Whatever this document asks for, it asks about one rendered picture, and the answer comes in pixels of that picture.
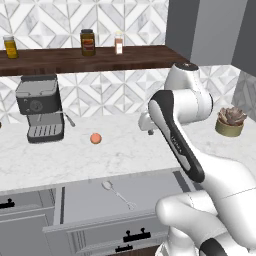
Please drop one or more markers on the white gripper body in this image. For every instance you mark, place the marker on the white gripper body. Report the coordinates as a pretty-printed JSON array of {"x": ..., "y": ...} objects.
[{"x": 144, "y": 121}]

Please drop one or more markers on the grey cupboard door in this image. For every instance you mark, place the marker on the grey cupboard door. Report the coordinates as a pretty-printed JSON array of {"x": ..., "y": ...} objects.
[{"x": 23, "y": 235}]

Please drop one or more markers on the succulent plant in pot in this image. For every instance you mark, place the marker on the succulent plant in pot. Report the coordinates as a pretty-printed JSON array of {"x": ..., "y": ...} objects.
[{"x": 230, "y": 121}]

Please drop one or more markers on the dark wooden shelf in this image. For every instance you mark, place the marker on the dark wooden shelf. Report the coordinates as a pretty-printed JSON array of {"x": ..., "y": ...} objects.
[{"x": 100, "y": 60}]

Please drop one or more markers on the brown jar with black lid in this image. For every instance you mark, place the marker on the brown jar with black lid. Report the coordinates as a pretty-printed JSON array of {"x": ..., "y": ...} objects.
[{"x": 88, "y": 42}]

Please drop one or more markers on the grey espresso coffee machine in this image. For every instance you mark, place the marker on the grey espresso coffee machine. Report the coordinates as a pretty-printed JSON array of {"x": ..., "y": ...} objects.
[{"x": 40, "y": 106}]

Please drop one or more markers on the white spice shaker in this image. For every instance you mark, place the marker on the white spice shaker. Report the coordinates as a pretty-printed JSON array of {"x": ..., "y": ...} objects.
[{"x": 118, "y": 43}]

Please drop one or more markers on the orange round fruit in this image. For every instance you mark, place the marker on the orange round fruit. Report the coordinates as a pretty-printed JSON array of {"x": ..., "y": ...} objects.
[{"x": 95, "y": 138}]

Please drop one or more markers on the grey open drawer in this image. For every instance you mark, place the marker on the grey open drawer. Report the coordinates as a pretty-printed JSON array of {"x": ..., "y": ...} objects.
[{"x": 100, "y": 203}]

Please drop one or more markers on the yellow jar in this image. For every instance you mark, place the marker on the yellow jar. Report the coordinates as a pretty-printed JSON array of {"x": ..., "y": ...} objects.
[{"x": 11, "y": 47}]

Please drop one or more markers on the grey wall cupboard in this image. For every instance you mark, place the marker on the grey wall cupboard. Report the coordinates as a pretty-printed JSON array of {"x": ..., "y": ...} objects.
[{"x": 213, "y": 30}]

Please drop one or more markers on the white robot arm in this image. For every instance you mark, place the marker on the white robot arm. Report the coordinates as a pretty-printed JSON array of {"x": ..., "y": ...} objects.
[{"x": 186, "y": 100}]

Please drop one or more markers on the grey drawer front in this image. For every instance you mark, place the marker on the grey drawer front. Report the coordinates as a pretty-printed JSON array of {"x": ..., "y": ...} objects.
[{"x": 30, "y": 203}]

